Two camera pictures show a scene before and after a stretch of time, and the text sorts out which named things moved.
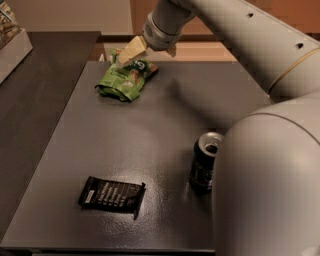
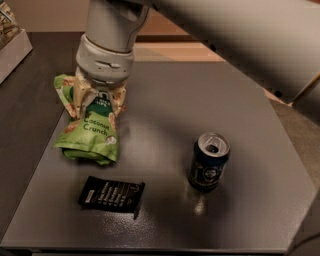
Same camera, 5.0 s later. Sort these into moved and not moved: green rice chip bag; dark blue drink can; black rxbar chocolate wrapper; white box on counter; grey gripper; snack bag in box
Moved: grey gripper; green rice chip bag
Not moved: black rxbar chocolate wrapper; dark blue drink can; snack bag in box; white box on counter
